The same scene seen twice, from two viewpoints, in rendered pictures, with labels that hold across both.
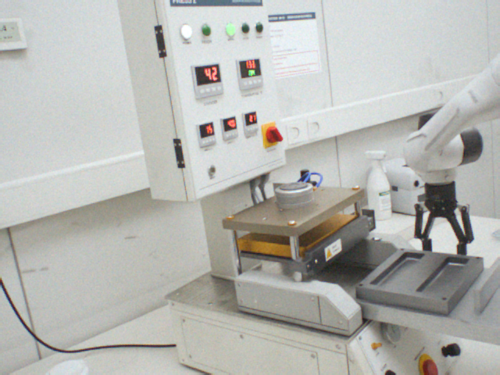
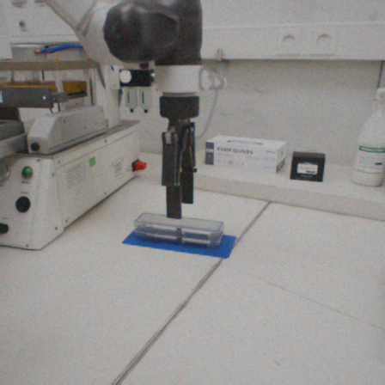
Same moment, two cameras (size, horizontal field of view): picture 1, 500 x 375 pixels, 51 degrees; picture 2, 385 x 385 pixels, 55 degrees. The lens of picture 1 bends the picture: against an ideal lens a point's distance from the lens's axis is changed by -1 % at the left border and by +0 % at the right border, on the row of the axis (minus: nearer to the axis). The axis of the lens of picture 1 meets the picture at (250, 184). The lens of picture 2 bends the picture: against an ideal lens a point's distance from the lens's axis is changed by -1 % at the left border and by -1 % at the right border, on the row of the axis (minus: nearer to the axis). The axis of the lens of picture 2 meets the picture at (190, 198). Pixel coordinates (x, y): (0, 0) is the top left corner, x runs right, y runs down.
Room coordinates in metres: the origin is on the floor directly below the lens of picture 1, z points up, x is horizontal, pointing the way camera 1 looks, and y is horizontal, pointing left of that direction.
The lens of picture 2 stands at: (1.03, -1.13, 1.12)
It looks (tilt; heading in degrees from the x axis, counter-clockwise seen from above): 21 degrees down; 65
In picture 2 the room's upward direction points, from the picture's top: straight up
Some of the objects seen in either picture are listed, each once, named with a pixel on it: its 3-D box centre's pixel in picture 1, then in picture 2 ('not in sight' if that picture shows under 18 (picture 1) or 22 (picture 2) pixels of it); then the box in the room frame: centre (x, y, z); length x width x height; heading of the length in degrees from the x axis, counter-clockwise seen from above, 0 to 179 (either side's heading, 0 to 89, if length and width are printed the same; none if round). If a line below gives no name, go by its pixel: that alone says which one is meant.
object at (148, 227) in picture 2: not in sight; (178, 226); (1.30, -0.48, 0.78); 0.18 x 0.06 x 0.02; 139
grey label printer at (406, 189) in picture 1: (405, 184); not in sight; (1.97, -0.59, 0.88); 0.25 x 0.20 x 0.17; 32
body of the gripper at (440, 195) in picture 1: (441, 199); (180, 120); (1.31, -0.48, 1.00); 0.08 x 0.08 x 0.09
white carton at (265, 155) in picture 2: not in sight; (245, 152); (1.67, -0.17, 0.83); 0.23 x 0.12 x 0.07; 129
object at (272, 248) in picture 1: (300, 222); (34, 79); (1.08, -0.09, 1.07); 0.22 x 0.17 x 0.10; 140
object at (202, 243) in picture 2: not in sight; (179, 235); (1.30, -0.48, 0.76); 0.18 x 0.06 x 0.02; 139
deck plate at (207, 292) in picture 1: (292, 282); (47, 131); (1.09, -0.06, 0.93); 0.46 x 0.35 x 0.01; 50
